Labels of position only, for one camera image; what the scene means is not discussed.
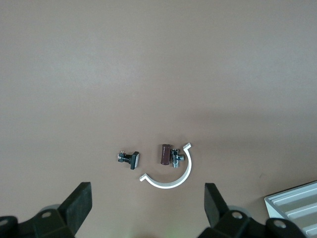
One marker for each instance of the chrome valve fitting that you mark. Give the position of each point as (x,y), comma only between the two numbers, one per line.
(175,158)

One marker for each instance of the white semicircular pipe clamp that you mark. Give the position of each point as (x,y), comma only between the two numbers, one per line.
(171,185)

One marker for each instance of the white drawer cabinet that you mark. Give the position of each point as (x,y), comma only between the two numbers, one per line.
(292,210)

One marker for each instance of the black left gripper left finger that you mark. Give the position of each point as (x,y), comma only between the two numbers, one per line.
(74,210)

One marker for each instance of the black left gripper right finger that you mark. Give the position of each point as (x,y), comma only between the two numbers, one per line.
(218,213)

